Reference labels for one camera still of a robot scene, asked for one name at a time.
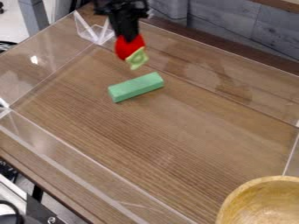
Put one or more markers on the clear acrylic tray enclosure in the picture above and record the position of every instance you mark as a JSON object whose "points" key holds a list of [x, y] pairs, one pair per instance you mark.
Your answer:
{"points": [[158, 158]]}

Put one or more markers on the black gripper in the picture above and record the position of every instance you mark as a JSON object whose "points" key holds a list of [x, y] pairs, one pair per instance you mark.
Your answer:
{"points": [[123, 14]]}

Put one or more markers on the black metal bracket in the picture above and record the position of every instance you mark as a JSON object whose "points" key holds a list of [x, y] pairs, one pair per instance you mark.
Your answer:
{"points": [[38, 214]]}

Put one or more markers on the green rectangular block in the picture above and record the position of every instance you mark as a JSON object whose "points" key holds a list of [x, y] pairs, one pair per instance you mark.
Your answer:
{"points": [[135, 87]]}

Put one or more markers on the wooden bowl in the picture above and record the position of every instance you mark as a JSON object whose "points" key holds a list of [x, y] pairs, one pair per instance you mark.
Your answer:
{"points": [[264, 201]]}

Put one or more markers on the red plush strawberry fruit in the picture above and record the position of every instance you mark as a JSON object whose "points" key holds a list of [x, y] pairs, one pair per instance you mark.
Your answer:
{"points": [[131, 52]]}

